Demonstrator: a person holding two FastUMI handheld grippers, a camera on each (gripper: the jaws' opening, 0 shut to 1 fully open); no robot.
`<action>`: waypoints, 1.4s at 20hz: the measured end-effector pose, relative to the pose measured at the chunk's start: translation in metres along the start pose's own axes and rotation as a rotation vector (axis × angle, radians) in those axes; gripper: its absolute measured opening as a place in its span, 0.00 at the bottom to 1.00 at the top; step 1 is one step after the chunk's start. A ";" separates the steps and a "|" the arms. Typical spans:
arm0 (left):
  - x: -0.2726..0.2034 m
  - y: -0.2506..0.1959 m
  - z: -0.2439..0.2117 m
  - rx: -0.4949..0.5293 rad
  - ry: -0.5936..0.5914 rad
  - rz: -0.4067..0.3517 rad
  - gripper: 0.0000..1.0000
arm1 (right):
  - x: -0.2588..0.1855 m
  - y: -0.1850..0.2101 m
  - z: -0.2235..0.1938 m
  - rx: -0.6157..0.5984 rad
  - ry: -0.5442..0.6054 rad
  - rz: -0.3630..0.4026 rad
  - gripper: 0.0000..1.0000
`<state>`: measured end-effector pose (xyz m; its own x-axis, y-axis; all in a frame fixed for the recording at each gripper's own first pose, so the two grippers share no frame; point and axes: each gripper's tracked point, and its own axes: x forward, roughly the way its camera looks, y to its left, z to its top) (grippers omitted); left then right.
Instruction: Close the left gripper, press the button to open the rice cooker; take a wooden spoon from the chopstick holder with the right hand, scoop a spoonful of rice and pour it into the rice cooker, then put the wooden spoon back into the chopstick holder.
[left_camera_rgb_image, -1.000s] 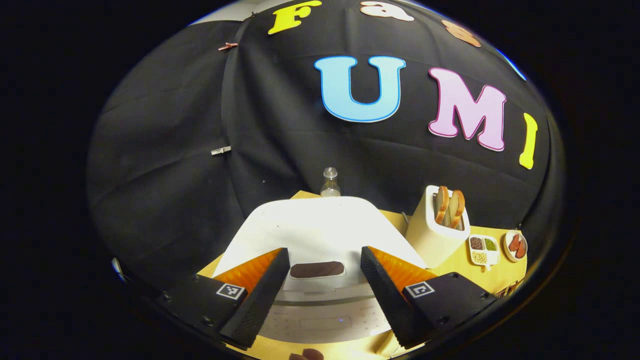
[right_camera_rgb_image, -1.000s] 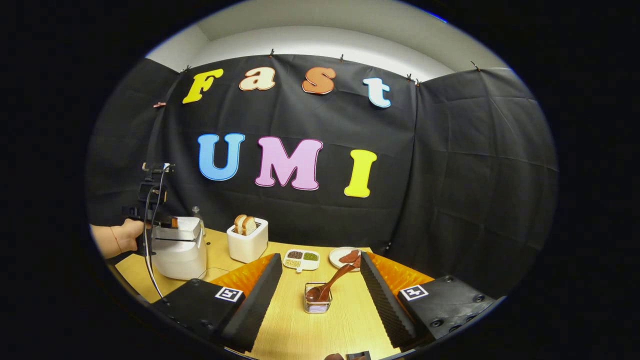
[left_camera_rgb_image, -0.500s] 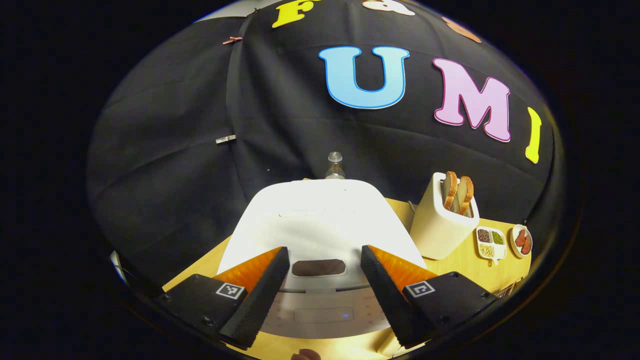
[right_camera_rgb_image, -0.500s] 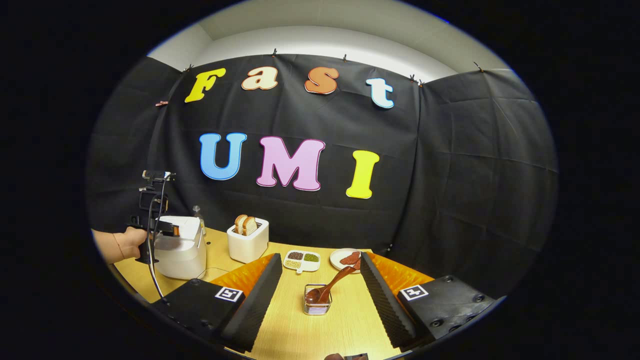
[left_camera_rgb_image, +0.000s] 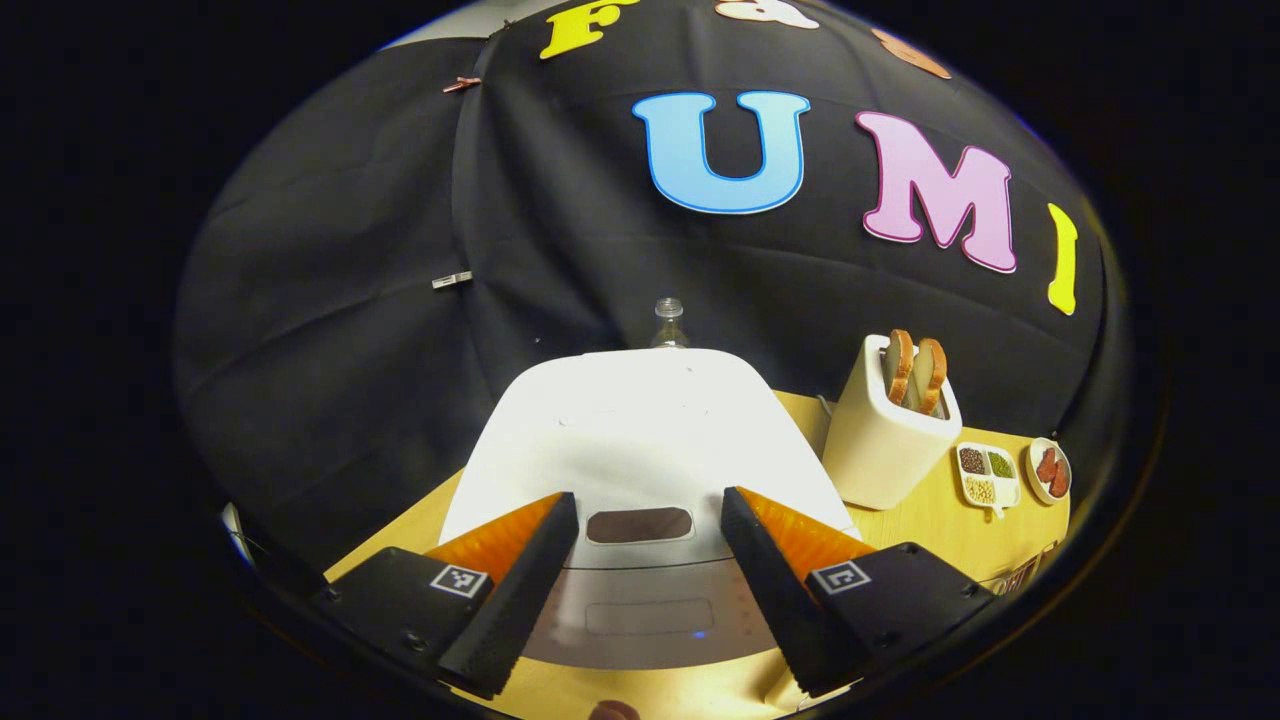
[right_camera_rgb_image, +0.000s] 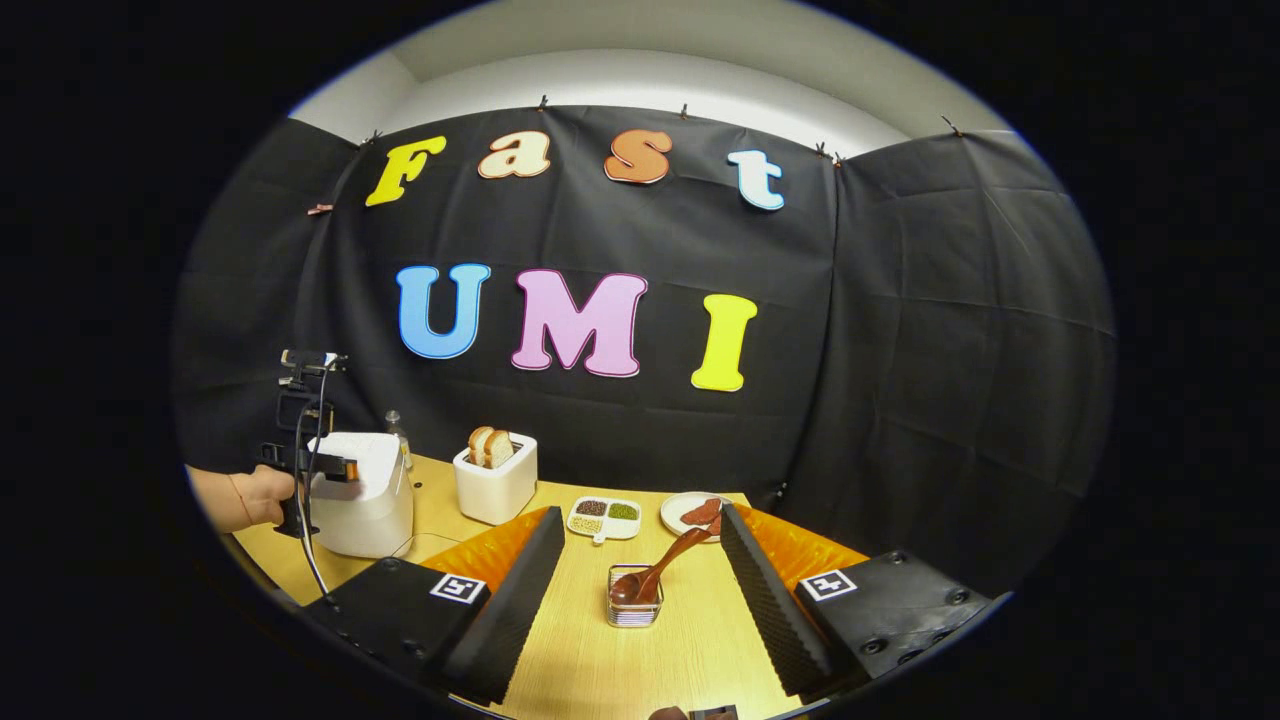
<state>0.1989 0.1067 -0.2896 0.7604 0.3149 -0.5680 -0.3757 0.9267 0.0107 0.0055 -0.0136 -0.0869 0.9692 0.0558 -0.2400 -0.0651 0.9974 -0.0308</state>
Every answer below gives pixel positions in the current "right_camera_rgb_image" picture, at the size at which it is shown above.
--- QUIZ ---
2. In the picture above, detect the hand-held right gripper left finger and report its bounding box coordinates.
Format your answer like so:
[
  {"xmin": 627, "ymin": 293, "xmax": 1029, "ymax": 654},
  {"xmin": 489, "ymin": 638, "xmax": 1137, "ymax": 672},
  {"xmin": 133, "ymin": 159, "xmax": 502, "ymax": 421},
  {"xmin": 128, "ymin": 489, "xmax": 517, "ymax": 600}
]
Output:
[{"xmin": 300, "ymin": 505, "xmax": 566, "ymax": 706}]

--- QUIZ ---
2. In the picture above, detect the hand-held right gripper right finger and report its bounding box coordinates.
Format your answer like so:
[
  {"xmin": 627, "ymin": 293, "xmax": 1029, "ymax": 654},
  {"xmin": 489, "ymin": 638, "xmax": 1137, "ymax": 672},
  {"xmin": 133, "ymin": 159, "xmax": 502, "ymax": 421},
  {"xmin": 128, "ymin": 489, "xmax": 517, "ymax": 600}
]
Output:
[{"xmin": 720, "ymin": 503, "xmax": 1001, "ymax": 699}]

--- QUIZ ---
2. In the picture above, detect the white rice cooker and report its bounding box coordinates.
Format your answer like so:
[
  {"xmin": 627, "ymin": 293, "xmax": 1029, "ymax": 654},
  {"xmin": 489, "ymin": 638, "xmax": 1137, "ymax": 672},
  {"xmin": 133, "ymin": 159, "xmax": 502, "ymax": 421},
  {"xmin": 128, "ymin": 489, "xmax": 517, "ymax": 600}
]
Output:
[{"xmin": 305, "ymin": 432, "xmax": 415, "ymax": 559}]

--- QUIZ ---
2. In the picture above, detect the brown wooden spoon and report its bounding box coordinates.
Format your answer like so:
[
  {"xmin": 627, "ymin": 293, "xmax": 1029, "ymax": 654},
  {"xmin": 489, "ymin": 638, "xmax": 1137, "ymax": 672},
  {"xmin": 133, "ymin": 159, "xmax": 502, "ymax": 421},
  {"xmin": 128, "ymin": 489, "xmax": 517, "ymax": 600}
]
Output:
[{"xmin": 610, "ymin": 522, "xmax": 716, "ymax": 607}]

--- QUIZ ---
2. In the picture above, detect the clear chopstick holder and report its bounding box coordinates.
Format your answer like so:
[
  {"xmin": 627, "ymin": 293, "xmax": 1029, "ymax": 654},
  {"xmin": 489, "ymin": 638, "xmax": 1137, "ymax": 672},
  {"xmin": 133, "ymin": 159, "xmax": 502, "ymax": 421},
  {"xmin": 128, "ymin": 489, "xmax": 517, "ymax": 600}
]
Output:
[{"xmin": 606, "ymin": 564, "xmax": 665, "ymax": 629}]

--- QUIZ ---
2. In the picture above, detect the white toaster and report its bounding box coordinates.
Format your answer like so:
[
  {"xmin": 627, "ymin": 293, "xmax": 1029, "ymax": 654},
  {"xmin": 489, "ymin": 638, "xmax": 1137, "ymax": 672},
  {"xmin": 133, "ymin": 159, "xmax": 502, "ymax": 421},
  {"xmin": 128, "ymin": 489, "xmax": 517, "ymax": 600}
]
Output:
[{"xmin": 453, "ymin": 435, "xmax": 539, "ymax": 526}]

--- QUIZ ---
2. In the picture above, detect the white divided grain dish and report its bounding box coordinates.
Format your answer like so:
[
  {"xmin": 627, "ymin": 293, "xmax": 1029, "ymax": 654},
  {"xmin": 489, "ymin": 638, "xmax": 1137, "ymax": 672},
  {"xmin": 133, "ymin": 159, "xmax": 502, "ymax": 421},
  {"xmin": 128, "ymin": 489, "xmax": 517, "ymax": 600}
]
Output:
[{"xmin": 567, "ymin": 496, "xmax": 642, "ymax": 544}]

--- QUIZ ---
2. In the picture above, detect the white round plate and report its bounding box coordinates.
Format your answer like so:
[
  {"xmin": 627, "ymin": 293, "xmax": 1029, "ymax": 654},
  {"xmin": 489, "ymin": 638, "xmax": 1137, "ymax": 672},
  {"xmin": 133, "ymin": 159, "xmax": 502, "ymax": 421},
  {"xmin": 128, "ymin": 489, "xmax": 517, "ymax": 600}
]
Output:
[{"xmin": 660, "ymin": 491, "xmax": 736, "ymax": 541}]

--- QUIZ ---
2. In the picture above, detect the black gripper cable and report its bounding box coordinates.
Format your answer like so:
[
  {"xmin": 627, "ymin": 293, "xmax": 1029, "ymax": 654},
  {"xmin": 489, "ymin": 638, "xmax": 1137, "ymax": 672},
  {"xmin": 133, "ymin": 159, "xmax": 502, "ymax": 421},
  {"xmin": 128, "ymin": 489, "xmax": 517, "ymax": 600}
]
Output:
[{"xmin": 295, "ymin": 370, "xmax": 333, "ymax": 601}]

